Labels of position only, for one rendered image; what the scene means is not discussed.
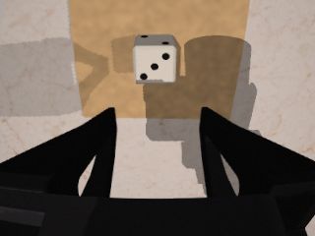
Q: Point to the grey die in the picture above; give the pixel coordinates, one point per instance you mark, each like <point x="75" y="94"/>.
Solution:
<point x="154" y="59"/>

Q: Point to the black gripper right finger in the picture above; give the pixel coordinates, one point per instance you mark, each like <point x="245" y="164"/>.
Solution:
<point x="261" y="166"/>

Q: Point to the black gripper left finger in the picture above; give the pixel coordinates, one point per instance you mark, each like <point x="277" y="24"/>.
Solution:
<point x="57" y="165"/>

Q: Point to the tan mat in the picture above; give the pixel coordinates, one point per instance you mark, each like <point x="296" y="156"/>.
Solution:
<point x="209" y="37"/>

